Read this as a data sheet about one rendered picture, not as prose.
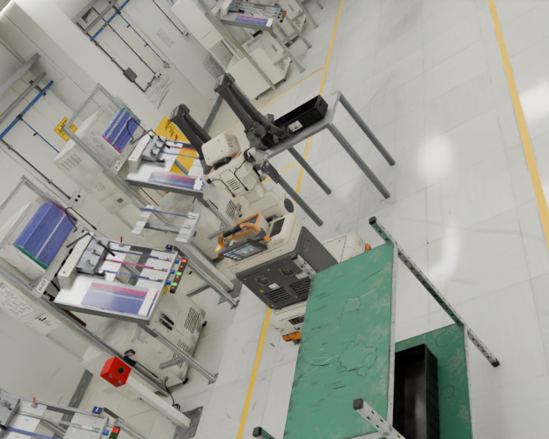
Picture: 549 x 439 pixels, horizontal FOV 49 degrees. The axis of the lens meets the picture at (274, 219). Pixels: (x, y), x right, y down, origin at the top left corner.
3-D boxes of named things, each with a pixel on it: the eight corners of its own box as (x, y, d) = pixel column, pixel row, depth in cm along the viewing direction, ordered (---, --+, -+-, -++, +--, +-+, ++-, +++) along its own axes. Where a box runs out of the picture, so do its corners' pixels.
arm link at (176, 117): (163, 117, 388) (173, 110, 383) (172, 108, 399) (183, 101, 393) (205, 171, 402) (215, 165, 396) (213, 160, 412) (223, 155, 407)
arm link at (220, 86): (207, 86, 364) (219, 78, 358) (217, 77, 374) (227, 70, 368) (251, 145, 377) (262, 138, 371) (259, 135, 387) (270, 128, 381)
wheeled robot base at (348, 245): (362, 324, 375) (339, 300, 364) (286, 345, 412) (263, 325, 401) (375, 247, 422) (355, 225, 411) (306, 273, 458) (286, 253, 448)
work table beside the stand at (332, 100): (389, 197, 460) (328, 122, 426) (318, 226, 501) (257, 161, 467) (395, 161, 491) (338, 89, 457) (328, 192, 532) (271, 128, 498)
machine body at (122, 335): (211, 316, 517) (160, 273, 491) (188, 385, 466) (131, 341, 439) (161, 338, 551) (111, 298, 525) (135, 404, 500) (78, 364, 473)
